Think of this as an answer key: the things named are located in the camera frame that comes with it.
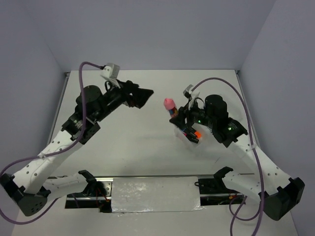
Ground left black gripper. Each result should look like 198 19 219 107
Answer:
94 77 154 122

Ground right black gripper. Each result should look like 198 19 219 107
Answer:
169 97 216 130

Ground pink lid small bottle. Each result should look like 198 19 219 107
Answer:
163 98 178 118

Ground orange cap highlighter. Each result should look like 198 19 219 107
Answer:
189 131 202 144

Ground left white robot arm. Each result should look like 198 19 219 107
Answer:
0 81 154 217

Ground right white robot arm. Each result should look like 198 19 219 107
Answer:
170 93 305 221

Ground translucent white compartment tray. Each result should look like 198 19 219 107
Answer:
173 94 243 157

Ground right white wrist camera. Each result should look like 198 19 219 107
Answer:
183 85 200 109

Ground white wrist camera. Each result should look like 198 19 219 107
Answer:
183 85 200 109
100 63 120 88

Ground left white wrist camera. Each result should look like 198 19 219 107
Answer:
100 63 120 88

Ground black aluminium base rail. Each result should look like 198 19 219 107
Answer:
64 176 244 213

